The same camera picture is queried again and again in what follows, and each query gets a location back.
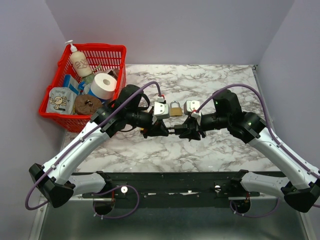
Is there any black padlock with keys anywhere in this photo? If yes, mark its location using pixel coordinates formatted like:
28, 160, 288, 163
167, 124, 188, 136

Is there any large brass padlock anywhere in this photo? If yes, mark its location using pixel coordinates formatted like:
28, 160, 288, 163
169, 100, 183, 117

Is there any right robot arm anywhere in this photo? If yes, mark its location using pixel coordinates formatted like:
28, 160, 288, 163
174, 89, 320, 213

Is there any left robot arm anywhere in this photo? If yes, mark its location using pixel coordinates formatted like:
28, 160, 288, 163
25, 81, 160, 210

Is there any brown round item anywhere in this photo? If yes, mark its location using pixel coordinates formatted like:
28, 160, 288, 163
74, 94, 103, 116

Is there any red plastic basket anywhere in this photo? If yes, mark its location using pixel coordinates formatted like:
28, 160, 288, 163
38, 43, 127, 133

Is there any cream pump lotion bottle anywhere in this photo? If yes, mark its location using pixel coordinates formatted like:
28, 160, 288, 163
65, 40, 93, 78

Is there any grey cartoon pouch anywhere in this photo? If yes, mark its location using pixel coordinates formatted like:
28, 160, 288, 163
46, 87, 77, 115

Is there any blue white package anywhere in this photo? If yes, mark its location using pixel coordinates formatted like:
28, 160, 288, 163
62, 74, 83, 95

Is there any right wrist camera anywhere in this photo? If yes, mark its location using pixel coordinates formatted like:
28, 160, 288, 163
183, 100, 202, 125

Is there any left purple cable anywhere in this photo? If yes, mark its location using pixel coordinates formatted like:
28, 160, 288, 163
24, 81, 166, 211

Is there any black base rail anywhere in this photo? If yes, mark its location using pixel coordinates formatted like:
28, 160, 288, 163
82, 171, 260, 209

